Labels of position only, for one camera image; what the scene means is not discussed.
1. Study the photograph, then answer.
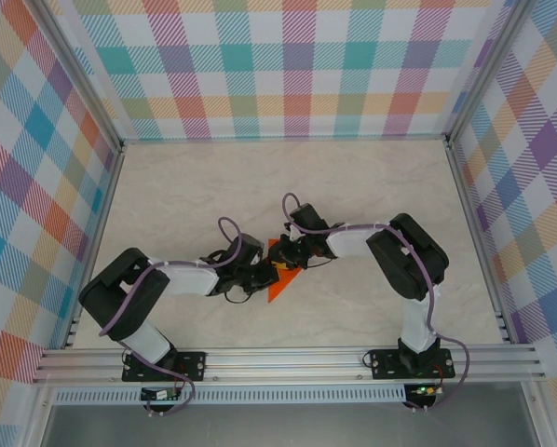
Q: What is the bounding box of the aluminium frame rail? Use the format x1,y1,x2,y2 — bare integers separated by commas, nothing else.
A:
32,343,548,386

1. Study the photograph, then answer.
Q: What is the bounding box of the aluminium corner post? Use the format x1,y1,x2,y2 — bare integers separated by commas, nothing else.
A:
29,0,126,153
445,0,540,150

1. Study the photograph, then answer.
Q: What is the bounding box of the slotted grey cable duct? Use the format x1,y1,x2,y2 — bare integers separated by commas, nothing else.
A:
53,384,408,405

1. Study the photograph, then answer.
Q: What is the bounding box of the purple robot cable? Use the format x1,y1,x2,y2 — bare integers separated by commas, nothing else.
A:
281,192,470,413
99,216,245,417

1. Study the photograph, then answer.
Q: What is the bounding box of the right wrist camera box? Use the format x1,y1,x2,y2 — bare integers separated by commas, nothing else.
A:
290,203,328,233

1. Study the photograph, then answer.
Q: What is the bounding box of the orange paper sheet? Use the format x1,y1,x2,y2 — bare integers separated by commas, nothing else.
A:
265,237,303,305

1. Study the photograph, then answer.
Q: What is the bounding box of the aluminium side rail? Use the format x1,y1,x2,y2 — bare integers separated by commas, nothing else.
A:
445,139,515,344
61,143,126,350

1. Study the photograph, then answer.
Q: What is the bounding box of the thin aluminium wall rail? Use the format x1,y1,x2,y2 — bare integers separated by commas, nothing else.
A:
119,133,450,146

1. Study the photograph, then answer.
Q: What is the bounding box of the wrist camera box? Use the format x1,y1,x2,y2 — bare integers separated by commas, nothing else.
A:
290,203,328,233
226,234,265,262

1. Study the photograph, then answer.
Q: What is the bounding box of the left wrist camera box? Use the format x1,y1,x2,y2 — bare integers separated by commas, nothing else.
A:
226,234,265,262

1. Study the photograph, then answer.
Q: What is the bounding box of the grey metal shelf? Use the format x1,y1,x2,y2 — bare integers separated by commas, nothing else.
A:
38,403,543,447

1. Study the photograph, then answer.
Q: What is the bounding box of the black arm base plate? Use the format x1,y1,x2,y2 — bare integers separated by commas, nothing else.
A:
121,351,208,384
369,348,455,381

